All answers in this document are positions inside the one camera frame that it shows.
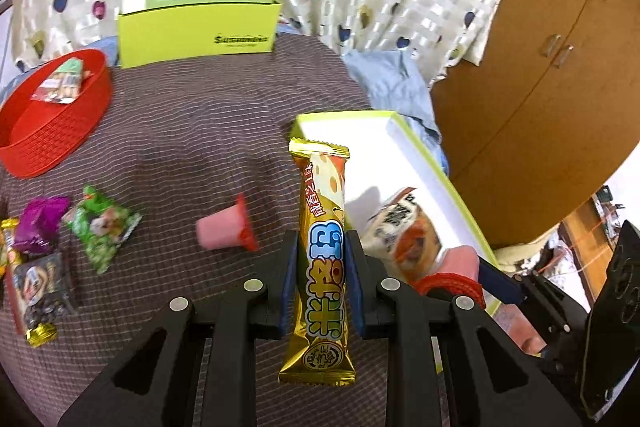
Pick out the gold snack bar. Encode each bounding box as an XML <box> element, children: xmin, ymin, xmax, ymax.
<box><xmin>278</xmin><ymin>138</ymin><xmax>358</xmax><ymax>387</ymax></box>
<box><xmin>0</xmin><ymin>217</ymin><xmax>59</xmax><ymax>348</ymax></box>

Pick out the pink jelly cup red lid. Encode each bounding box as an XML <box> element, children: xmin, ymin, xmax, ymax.
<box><xmin>414</xmin><ymin>246</ymin><xmax>487</xmax><ymax>310</ymax></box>
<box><xmin>196</xmin><ymin>193</ymin><xmax>260</xmax><ymax>253</ymax></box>

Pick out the purple snack packet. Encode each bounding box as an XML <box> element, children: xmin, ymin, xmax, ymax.
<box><xmin>12</xmin><ymin>196</ymin><xmax>71</xmax><ymax>256</ymax></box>

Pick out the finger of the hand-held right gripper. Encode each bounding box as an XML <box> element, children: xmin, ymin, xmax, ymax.
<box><xmin>476</xmin><ymin>254</ymin><xmax>527</xmax><ymax>305</ymax></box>

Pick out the wooden cabinet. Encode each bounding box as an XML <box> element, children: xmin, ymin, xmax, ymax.
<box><xmin>430</xmin><ymin>0</ymin><xmax>640</xmax><ymax>254</ymax></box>

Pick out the lime green cardboard box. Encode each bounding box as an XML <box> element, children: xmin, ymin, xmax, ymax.
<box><xmin>117</xmin><ymin>0</ymin><xmax>282</xmax><ymax>69</ymax></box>

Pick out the red woven plastic basket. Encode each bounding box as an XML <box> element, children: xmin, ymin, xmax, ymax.
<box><xmin>0</xmin><ymin>48</ymin><xmax>114</xmax><ymax>179</ymax></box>

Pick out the brown striped tablecloth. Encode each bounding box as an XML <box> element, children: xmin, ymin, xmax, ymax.
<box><xmin>0</xmin><ymin>32</ymin><xmax>451</xmax><ymax>427</ymax></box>

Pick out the white orange snack packet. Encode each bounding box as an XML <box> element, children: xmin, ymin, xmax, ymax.
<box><xmin>360</xmin><ymin>188</ymin><xmax>444</xmax><ymax>286</ymax></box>

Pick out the light blue cloth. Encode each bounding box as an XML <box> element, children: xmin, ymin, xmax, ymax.
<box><xmin>345</xmin><ymin>49</ymin><xmax>447</xmax><ymax>175</ymax></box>

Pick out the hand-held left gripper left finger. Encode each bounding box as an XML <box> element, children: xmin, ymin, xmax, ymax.
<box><xmin>57</xmin><ymin>229</ymin><xmax>301</xmax><ymax>427</ymax></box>

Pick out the clear mixed snack packet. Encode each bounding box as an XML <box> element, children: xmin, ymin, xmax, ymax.
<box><xmin>31</xmin><ymin>57</ymin><xmax>94</xmax><ymax>106</ymax></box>

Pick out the green snack packet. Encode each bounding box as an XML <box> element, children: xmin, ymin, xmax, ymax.
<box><xmin>62</xmin><ymin>184</ymin><xmax>143</xmax><ymax>276</ymax></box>

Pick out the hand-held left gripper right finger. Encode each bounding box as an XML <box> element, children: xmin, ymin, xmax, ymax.
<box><xmin>345</xmin><ymin>229</ymin><xmax>583</xmax><ymax>427</ymax></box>

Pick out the white box tray green rim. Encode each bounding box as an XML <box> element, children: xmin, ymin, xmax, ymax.
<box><xmin>292</xmin><ymin>111</ymin><xmax>502</xmax><ymax>315</ymax></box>

